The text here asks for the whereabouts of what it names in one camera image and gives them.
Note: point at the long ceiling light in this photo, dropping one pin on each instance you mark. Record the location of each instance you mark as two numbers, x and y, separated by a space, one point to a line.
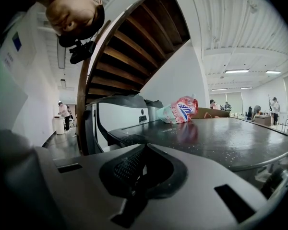
273 72
237 71

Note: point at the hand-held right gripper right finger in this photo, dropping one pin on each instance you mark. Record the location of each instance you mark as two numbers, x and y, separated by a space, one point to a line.
201 200

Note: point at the pink snack bag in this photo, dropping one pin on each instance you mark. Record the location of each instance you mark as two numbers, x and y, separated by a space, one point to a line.
180 110

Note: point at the white and black appliance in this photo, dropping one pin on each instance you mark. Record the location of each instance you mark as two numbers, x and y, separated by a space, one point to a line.
120 114

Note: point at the large black oblong lamp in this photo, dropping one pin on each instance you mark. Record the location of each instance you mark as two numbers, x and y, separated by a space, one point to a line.
61 54

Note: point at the brown cardboard box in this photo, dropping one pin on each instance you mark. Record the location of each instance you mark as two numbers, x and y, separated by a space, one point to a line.
211 112

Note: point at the white bin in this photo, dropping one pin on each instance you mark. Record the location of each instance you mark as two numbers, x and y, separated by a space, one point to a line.
59 126

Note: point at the small black oblong lamp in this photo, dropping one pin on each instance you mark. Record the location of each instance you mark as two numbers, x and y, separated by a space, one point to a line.
63 84

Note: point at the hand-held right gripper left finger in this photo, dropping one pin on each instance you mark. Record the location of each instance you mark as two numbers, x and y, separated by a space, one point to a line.
86 188

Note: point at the person's head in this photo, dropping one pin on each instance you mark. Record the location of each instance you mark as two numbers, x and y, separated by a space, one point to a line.
72 8

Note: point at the grey appliance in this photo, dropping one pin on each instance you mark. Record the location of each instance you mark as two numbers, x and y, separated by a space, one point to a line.
153 110

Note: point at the wooden staircase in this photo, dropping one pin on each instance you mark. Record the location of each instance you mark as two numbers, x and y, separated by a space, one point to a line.
134 44

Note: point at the blue wall sign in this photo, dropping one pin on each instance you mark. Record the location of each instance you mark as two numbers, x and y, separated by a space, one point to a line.
16 42

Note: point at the black head camera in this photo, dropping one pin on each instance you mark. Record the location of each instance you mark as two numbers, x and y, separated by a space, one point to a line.
82 53

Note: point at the silver washer knob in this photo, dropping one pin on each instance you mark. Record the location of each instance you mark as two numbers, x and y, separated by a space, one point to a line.
278 183

